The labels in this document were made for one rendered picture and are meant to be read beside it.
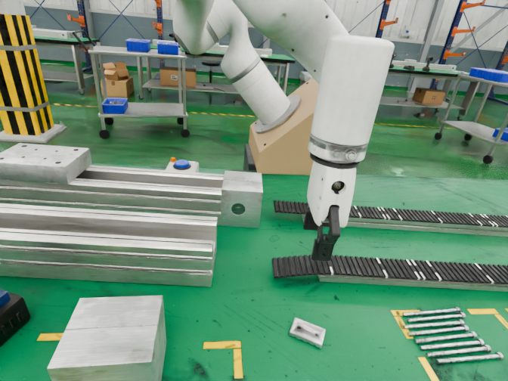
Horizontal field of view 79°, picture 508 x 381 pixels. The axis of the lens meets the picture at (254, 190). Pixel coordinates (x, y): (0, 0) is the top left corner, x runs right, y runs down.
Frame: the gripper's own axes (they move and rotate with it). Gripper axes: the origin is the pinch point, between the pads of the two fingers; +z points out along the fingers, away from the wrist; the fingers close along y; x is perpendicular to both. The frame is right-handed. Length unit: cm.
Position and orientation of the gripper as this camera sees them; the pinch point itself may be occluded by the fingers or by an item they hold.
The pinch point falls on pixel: (316, 237)
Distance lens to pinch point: 55.3
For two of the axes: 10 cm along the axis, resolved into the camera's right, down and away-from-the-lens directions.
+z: -0.8, 8.8, 4.7
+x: -10.0, -0.7, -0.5
